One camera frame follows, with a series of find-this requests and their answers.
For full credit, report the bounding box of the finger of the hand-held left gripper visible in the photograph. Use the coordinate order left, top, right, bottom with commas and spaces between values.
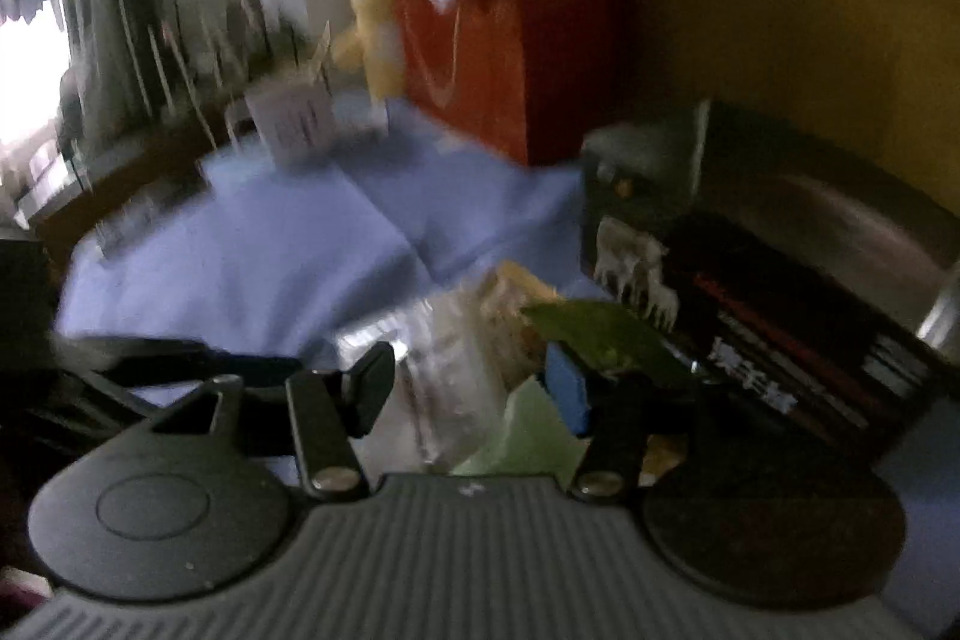
56, 335, 302, 392

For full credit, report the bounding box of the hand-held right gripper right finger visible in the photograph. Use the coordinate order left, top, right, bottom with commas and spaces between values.
544, 342, 710, 504

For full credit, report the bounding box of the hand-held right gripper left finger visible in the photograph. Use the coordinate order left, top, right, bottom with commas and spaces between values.
154, 342, 396, 502

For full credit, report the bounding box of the green snack packet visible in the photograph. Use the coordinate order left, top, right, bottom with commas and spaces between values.
521, 301, 695, 386

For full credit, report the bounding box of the clear plastic snack packet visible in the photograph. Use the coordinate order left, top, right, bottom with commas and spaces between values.
337, 293, 511, 470

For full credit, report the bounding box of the pale green packet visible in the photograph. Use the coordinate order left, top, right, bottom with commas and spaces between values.
454, 380, 590, 477

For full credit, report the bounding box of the blue printed bedsheet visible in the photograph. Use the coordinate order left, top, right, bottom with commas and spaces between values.
56, 98, 960, 640

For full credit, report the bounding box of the black printed box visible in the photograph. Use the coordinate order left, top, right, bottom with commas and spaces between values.
580, 100, 942, 465

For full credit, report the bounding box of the small white paper bag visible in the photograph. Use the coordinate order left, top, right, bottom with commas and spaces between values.
225, 74, 340, 167

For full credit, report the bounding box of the grey shiny cover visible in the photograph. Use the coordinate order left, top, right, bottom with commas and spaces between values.
705, 100, 960, 352

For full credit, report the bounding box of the orange gift bag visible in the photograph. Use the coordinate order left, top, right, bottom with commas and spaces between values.
396, 0, 629, 167

